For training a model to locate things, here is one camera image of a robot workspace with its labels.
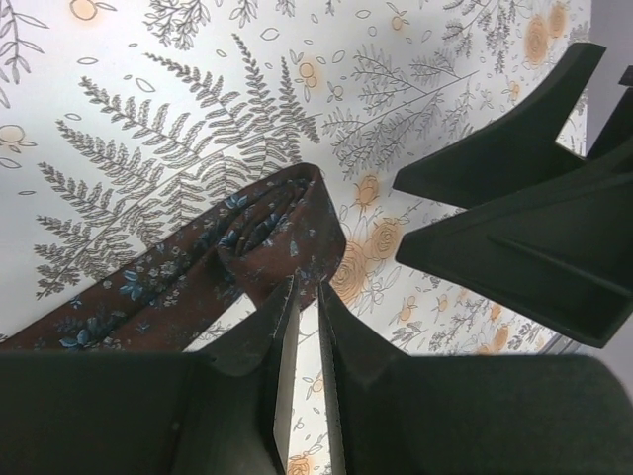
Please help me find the brown blue floral tie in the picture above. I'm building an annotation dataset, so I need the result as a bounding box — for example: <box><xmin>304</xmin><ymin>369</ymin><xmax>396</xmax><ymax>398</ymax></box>
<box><xmin>1</xmin><ymin>163</ymin><xmax>346</xmax><ymax>351</ymax></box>

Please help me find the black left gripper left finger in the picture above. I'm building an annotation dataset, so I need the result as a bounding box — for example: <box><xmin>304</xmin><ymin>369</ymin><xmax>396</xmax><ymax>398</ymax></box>
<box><xmin>1</xmin><ymin>278</ymin><xmax>299</xmax><ymax>474</ymax></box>

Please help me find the floral patterned table mat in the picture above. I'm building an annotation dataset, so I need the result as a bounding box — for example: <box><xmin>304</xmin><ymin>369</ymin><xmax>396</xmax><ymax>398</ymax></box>
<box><xmin>1</xmin><ymin>1</ymin><xmax>591</xmax><ymax>355</ymax></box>

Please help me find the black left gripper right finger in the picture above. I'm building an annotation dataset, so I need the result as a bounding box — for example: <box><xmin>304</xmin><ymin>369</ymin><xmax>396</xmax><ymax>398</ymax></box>
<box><xmin>318</xmin><ymin>284</ymin><xmax>632</xmax><ymax>474</ymax></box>

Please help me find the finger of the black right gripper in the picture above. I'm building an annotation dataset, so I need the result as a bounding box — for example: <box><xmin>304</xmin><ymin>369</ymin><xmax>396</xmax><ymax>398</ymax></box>
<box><xmin>393</xmin><ymin>43</ymin><xmax>606</xmax><ymax>209</ymax></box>
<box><xmin>396</xmin><ymin>173</ymin><xmax>632</xmax><ymax>348</ymax></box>

